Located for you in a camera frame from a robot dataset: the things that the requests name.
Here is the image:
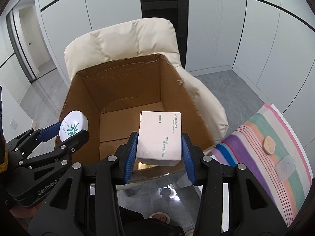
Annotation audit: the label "brown cardboard box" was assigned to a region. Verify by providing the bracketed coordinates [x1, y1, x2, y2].
[55, 53, 222, 175]

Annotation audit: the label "striped colourful cloth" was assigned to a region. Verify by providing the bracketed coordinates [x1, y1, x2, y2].
[211, 104, 313, 224]

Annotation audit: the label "cream padded chair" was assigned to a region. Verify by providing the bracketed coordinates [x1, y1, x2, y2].
[64, 17, 228, 197]

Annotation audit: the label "white door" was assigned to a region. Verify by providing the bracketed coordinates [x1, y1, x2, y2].
[17, 5, 38, 69]

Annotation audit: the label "black white round device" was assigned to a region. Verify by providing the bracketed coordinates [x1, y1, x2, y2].
[159, 187, 176, 201]

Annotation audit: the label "person's black pants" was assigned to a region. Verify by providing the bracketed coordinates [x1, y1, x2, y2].
[116, 206, 153, 236]

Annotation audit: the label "pale pink carton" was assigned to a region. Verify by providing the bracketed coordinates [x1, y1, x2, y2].
[136, 111, 183, 167]

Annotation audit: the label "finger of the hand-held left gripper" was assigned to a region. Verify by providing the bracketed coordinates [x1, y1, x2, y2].
[18, 130, 90, 170]
[6, 121, 65, 158]

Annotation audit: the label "black glass cabinet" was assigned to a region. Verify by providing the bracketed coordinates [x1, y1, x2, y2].
[139, 0, 187, 69]

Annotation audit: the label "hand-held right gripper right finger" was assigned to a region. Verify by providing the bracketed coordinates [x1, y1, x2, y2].
[181, 133, 297, 236]

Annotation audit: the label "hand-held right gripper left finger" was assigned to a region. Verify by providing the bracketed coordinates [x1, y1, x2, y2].
[28, 131, 139, 236]

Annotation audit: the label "clear plastic case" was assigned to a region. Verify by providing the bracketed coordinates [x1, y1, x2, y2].
[275, 155, 297, 182]

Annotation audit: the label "white round compact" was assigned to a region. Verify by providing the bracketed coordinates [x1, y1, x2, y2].
[60, 110, 88, 143]

